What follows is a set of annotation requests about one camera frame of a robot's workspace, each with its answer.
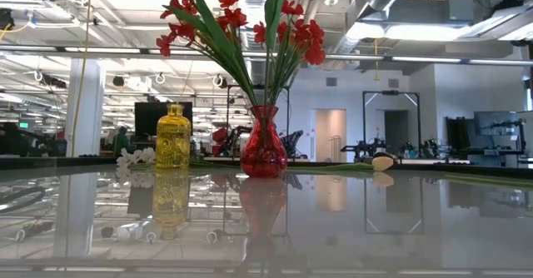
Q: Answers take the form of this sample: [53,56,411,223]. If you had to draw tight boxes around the red artificial flower bunch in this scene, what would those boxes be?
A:
[252,0,328,107]
[156,0,259,108]

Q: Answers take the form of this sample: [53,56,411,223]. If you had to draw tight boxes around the peach artificial tulip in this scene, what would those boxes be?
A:
[286,151,400,173]

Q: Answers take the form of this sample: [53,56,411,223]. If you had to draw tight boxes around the red glass vase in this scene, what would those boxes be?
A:
[240,105,288,179]

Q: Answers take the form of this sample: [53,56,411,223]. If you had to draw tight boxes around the yellow glass vase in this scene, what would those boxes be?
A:
[155,102,192,171]

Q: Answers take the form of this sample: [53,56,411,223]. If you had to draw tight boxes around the red and black machine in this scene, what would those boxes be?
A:
[211,126,253,157]

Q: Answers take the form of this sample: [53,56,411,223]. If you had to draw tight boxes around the black monitor screen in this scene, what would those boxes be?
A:
[134,101,194,137]

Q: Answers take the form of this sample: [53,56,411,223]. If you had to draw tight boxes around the white artificial flower spray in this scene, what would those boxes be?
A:
[115,146,242,171]

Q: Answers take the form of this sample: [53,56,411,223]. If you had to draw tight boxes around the person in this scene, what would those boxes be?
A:
[112,126,131,156]

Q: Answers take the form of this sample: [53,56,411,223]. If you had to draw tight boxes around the white building pillar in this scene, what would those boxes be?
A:
[66,59,105,158]

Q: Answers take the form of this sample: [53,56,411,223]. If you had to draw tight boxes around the grey background monitor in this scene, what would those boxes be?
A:
[473,110,526,154]

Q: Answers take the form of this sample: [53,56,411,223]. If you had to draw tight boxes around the black background rig frame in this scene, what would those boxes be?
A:
[361,89,421,162]

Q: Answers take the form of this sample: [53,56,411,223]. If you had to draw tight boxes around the yellow power cable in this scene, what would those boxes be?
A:
[70,0,95,158]

